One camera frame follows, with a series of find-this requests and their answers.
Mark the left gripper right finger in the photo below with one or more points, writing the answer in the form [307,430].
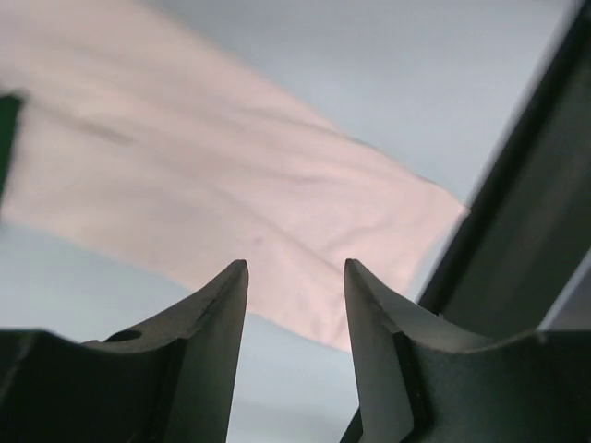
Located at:
[420,378]

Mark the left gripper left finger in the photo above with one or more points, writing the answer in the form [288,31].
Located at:
[170,378]

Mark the white and green t-shirt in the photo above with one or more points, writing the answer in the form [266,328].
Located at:
[140,140]

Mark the aluminium front rail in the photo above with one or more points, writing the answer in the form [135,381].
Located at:
[528,227]

